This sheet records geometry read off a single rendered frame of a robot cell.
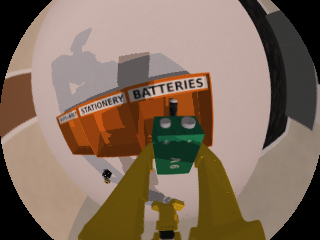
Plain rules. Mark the black die with white pips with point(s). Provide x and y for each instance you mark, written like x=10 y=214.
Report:
x=107 y=174

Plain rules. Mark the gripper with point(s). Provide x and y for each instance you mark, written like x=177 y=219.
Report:
x=121 y=217

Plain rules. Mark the orange labelled storage bins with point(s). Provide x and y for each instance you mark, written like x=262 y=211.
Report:
x=111 y=133

